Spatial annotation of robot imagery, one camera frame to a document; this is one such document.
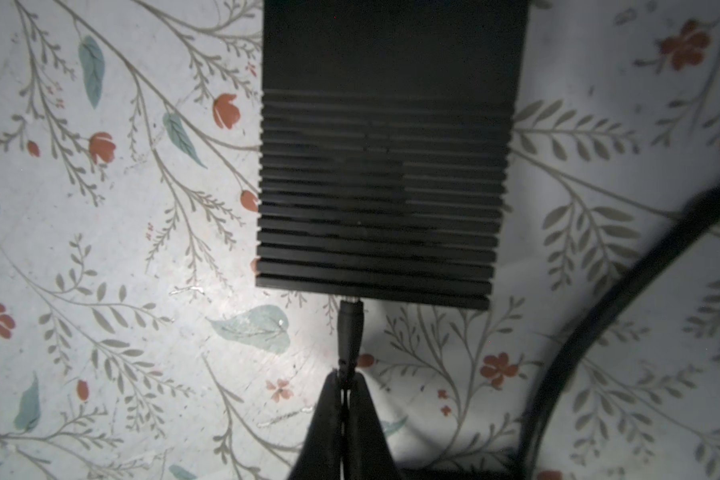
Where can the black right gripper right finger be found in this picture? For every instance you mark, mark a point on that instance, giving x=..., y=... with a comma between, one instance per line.
x=366, y=455

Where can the black ribbed network switch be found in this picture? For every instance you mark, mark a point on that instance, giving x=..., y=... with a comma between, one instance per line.
x=385, y=135

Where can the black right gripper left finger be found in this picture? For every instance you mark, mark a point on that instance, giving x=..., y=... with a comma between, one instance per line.
x=320, y=457

